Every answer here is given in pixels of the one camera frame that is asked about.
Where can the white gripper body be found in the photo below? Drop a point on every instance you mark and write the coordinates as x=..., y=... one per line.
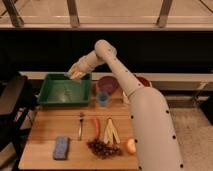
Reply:
x=86, y=63

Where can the yellow banana bunch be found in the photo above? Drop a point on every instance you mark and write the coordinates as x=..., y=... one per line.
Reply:
x=111, y=135

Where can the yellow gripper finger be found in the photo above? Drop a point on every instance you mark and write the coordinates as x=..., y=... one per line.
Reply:
x=75, y=74

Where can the purple bowl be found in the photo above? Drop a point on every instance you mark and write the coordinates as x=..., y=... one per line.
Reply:
x=107, y=84

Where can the blue plastic cup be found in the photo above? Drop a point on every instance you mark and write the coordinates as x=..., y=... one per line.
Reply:
x=102, y=98

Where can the red-orange bowl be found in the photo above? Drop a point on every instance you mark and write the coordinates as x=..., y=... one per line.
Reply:
x=144, y=81

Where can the bunch of dark grapes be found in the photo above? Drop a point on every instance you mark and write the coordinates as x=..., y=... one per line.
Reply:
x=102, y=150

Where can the green plastic tray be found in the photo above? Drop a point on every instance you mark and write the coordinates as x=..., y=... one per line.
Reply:
x=59, y=91

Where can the white cup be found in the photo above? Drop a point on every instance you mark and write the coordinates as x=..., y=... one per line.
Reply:
x=125, y=98

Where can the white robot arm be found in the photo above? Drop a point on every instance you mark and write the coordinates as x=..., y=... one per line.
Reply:
x=157, y=146

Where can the dark chair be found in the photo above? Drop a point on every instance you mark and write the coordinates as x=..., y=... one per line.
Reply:
x=16, y=100

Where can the silver fork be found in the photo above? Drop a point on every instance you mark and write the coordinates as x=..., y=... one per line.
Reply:
x=80, y=126

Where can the orange fruit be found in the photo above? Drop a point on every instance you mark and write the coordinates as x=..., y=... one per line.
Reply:
x=130, y=146

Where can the blue sponge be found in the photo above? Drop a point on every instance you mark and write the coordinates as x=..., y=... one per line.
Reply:
x=61, y=148

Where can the orange carrot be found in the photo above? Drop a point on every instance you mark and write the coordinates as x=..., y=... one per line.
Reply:
x=97, y=127

